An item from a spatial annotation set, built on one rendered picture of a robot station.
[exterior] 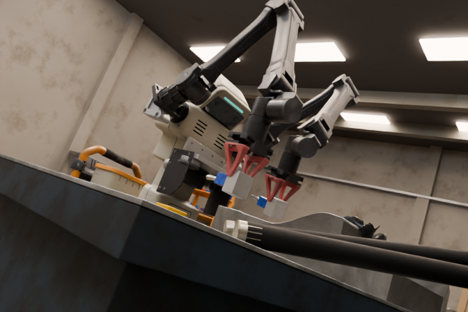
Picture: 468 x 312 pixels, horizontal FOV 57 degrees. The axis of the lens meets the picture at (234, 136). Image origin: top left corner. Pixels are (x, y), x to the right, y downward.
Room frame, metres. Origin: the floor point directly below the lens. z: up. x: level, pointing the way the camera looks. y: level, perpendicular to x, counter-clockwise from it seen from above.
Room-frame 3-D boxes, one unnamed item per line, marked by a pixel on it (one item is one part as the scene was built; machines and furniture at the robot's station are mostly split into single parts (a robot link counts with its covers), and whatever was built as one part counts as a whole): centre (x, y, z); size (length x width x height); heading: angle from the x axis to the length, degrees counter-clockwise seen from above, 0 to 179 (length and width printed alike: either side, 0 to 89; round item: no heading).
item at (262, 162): (0.99, -0.05, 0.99); 0.07 x 0.07 x 0.09; 40
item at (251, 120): (0.98, -0.04, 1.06); 0.10 x 0.07 x 0.07; 130
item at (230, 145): (0.97, -0.03, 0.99); 0.07 x 0.07 x 0.09; 40
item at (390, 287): (1.04, -0.29, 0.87); 0.50 x 0.26 x 0.14; 41
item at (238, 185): (1.01, -0.02, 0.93); 0.13 x 0.05 x 0.05; 40
